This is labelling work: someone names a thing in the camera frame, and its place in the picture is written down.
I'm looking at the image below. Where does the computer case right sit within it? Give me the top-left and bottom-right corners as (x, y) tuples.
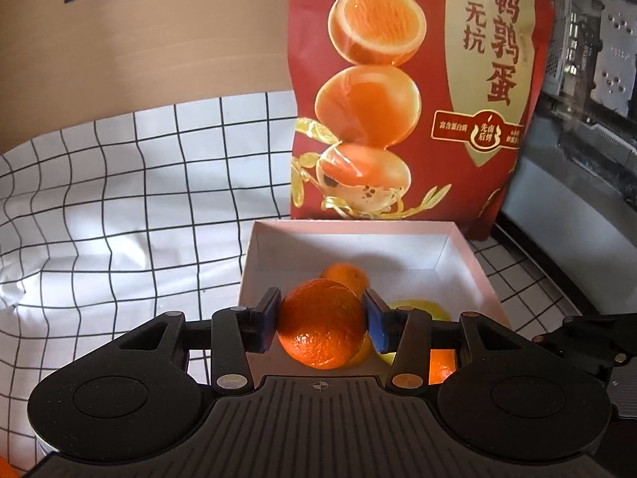
(498, 0), (636, 314)

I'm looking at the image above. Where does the large orange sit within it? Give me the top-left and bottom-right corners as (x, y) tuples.
(0, 456), (20, 478)

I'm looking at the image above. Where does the pink gift box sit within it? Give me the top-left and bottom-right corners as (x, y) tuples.
(237, 218), (514, 386)

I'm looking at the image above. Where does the mandarin orange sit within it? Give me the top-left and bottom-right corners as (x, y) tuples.
(429, 349), (457, 385)

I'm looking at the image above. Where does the red snack bag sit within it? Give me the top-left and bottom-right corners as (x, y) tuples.
(287, 0), (554, 239)

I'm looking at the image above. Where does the small orange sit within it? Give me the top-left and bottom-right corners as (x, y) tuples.
(320, 262), (369, 300)

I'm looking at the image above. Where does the yellow green pear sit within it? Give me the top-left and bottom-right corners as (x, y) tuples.
(390, 299), (451, 321)

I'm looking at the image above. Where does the white grid tablecloth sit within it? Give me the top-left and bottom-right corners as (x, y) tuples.
(0, 90), (583, 478)

